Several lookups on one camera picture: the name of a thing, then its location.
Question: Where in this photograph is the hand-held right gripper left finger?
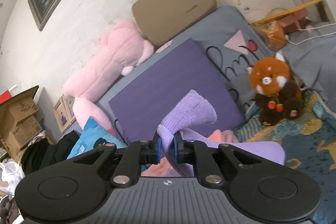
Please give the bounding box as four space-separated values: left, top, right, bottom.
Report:
67 132 161 187

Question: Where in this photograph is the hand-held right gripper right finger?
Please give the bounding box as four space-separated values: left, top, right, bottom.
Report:
172 132 286 186

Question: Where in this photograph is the purple garment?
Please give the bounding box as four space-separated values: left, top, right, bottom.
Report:
157 90 286 178

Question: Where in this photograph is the black clothes pile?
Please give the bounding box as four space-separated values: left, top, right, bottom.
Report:
21 131 81 175

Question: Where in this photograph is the folded salmon fluffy garment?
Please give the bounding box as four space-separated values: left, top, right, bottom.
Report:
207 130 239 144

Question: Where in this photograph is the blue cartoon printed pillow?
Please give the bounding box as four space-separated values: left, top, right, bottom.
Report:
67 116 129 160

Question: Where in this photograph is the purple ribbed mat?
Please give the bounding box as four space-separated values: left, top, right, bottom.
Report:
108 38 246 146

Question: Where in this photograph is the large pink plush toy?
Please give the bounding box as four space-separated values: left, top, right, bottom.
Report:
62 20 156 135

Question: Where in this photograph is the red panda plush toy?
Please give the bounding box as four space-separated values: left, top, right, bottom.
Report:
245 52 304 126

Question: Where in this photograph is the blue floral quilt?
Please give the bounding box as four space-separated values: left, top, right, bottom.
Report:
233 89 336 224

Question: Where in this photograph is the small cardboard box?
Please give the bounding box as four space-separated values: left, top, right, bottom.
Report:
1 115 44 159

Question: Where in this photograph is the large cardboard box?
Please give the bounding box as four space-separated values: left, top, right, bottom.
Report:
0 85 40 136

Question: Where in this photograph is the tan cushion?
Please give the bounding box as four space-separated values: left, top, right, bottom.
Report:
131 0 218 47

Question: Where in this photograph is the white plastic bag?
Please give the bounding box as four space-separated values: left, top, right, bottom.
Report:
0 160 26 199

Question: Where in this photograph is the orange bag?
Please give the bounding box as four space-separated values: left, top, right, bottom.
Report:
256 21 288 52

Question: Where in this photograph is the red paper bag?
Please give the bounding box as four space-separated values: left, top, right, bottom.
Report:
0 85 18 104

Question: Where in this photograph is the pink box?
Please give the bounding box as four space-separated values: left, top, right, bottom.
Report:
278 7 312 34

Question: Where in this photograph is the yellow wooden stick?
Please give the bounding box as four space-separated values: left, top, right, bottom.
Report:
251 0 324 25

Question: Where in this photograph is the leaning picture frame with figure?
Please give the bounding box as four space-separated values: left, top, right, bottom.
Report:
54 97 71 133

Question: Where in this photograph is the white cable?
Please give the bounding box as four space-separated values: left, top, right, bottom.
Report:
285 21 336 45

